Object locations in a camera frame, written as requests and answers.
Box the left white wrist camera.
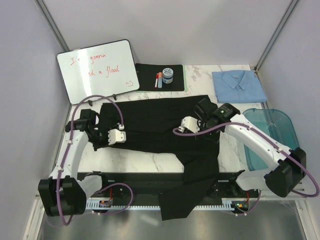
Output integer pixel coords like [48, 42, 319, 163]
[107, 124, 127, 146]

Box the aluminium rail frame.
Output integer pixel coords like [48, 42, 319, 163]
[34, 178, 307, 201]

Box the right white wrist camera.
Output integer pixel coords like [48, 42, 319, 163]
[180, 116, 200, 133]

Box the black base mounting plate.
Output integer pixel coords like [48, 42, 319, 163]
[76, 171, 258, 205]

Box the teal transparent plastic bin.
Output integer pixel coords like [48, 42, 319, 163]
[243, 108, 300, 171]

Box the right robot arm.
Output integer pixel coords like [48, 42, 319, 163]
[194, 98, 307, 198]

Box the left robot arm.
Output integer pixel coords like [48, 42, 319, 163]
[38, 109, 110, 217]

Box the white dry erase board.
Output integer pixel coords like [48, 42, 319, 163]
[56, 39, 140, 105]

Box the light blue cable duct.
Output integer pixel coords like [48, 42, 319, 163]
[85, 198, 249, 211]

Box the black long sleeve shirt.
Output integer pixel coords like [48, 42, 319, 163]
[99, 95, 220, 221]

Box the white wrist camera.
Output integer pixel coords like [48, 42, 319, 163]
[107, 124, 127, 146]
[180, 116, 200, 133]

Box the red marker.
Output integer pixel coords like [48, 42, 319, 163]
[154, 73, 159, 89]

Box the black mat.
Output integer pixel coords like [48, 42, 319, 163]
[135, 63, 186, 92]

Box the folded blue shirt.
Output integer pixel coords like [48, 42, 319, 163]
[212, 70, 267, 104]

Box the blue lidded jar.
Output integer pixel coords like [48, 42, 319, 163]
[162, 67, 174, 84]

